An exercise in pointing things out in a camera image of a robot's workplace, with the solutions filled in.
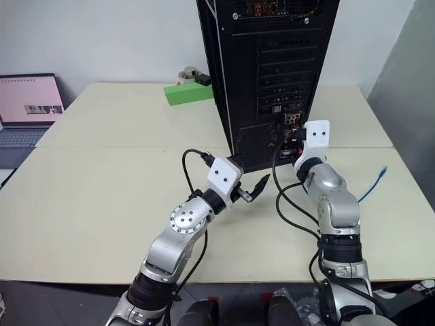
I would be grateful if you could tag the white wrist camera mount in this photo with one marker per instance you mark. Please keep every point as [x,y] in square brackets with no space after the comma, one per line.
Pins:
[222,176]
[317,134]

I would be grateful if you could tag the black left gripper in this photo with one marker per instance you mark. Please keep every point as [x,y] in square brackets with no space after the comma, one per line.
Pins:
[238,194]

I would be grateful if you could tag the clear tape roll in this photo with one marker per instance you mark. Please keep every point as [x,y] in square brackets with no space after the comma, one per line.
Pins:
[186,75]

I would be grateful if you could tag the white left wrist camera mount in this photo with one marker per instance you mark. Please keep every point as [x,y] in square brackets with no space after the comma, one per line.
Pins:
[222,176]

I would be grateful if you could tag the open laptop with pink screen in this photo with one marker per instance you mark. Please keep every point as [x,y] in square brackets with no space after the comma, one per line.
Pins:
[23,102]

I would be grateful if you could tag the black computer tower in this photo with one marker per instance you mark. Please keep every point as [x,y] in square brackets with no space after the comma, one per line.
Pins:
[244,85]

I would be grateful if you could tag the green rectangular block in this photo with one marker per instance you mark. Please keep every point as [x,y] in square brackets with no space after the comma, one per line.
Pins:
[187,94]

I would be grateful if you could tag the grey partition panel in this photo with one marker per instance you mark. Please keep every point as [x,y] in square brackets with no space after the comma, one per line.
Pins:
[408,119]

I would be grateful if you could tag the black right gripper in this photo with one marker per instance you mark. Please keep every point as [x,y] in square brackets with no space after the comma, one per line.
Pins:
[298,135]

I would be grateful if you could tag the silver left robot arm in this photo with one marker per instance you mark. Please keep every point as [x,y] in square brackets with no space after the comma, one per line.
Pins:
[176,237]

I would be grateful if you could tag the small black box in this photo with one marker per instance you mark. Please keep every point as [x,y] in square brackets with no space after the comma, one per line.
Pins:
[203,79]

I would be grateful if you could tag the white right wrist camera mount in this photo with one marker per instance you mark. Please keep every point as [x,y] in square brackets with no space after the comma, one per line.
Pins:
[317,134]

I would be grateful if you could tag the clear plastic bag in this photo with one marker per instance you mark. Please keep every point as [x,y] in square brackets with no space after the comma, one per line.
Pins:
[307,305]

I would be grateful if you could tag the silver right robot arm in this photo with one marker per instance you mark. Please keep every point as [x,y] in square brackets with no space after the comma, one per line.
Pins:
[334,203]

